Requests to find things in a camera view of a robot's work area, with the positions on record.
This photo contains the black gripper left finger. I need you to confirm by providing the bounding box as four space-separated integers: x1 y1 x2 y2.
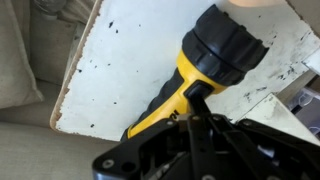
92 119 179 174

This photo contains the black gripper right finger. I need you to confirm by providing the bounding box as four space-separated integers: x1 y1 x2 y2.
187 94 219 180

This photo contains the yellow black torch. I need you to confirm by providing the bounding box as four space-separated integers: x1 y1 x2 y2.
122 5 268 140

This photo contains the beige fabric sofa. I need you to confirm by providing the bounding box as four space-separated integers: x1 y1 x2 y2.
0 0 115 180

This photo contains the small white wooden chair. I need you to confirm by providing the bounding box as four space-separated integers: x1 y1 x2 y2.
50 0 319 141

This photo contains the clear plastic storage bin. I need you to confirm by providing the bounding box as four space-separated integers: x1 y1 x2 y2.
287 87 320 138

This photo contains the beige throw pillow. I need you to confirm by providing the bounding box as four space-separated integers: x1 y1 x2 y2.
0 0 44 109

